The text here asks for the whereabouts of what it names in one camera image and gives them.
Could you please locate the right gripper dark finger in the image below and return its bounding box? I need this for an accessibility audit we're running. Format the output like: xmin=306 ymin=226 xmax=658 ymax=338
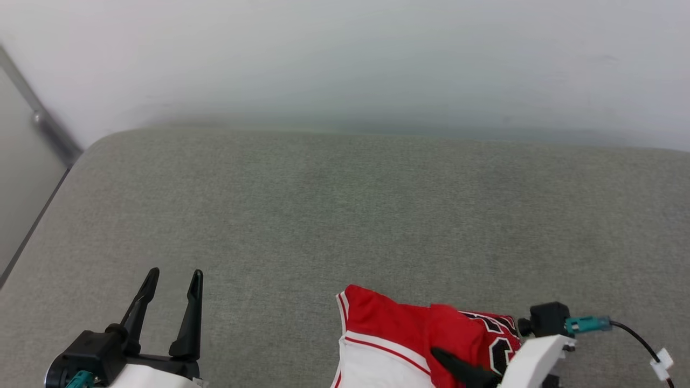
xmin=430 ymin=348 xmax=503 ymax=388

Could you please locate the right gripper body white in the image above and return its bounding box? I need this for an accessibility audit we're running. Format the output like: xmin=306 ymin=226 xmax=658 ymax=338
xmin=497 ymin=334 xmax=576 ymax=388

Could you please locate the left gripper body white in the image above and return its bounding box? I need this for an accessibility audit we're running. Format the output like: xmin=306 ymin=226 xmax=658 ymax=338
xmin=107 ymin=353 xmax=209 ymax=388

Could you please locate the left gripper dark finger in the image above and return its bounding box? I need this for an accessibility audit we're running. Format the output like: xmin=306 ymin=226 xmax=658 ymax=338
xmin=169 ymin=269 xmax=204 ymax=361
xmin=120 ymin=268 xmax=160 ymax=356

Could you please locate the red Bulls basketball jersey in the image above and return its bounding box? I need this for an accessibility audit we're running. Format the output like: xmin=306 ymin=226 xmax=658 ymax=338
xmin=330 ymin=285 xmax=522 ymax=388

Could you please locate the right camera cable teal connector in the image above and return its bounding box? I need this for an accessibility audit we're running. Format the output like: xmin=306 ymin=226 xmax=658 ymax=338
xmin=565 ymin=315 xmax=678 ymax=388

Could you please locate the camera cable teal connector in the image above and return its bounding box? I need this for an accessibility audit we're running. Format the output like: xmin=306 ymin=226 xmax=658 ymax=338
xmin=565 ymin=315 xmax=678 ymax=388
xmin=65 ymin=370 xmax=95 ymax=388

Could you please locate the left camera cable teal connector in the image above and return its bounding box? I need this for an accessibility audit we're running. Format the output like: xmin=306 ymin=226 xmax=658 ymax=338
xmin=65 ymin=370 xmax=95 ymax=388

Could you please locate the white cable tag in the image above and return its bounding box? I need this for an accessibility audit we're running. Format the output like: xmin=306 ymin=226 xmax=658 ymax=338
xmin=650 ymin=348 xmax=675 ymax=382

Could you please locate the grey metal wall strip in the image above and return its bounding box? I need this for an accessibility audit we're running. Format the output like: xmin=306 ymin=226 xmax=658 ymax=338
xmin=0 ymin=46 xmax=84 ymax=166

